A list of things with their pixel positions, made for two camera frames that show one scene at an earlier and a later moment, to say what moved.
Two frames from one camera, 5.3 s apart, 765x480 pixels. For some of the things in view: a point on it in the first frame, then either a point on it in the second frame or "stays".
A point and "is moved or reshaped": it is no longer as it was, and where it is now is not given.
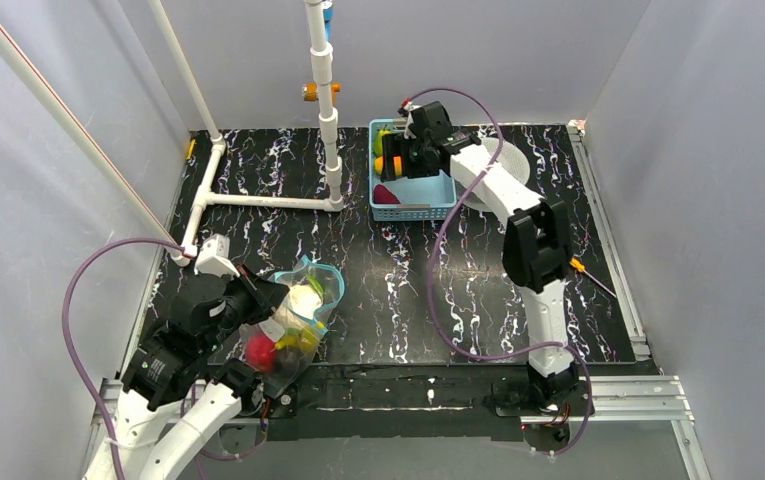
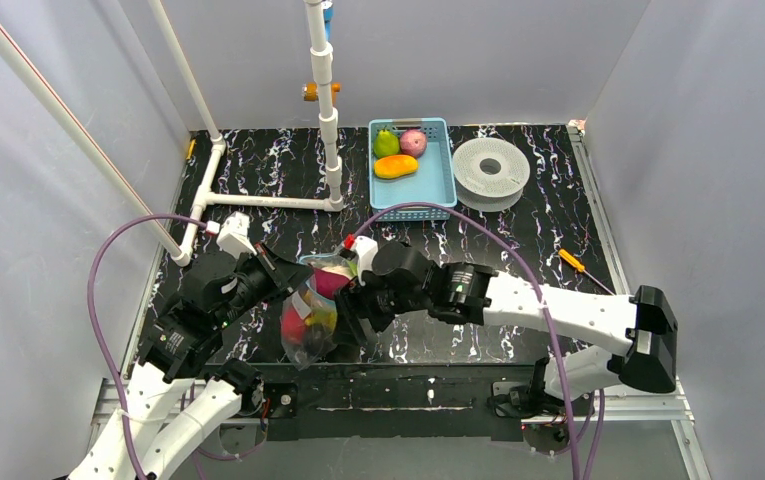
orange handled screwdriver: [580, 267] stays
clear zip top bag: [277, 349] is moved or reshaped
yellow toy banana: [307, 340] → [322, 316]
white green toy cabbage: [305, 298] → [349, 269]
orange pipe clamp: [310, 91] stays
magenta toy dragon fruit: [382, 195] → [328, 283]
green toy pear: [378, 141] stays
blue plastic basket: [423, 198] stays
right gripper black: [397, 156] → [361, 304]
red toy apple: [260, 352] → [292, 325]
